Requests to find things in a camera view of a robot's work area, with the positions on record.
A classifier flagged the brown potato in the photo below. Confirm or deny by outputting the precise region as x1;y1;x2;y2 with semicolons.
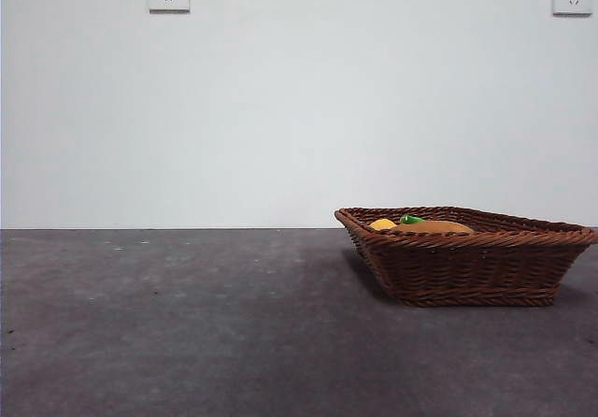
394;219;475;235

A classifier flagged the brown wicker basket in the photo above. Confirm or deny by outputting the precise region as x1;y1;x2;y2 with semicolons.
334;206;598;309

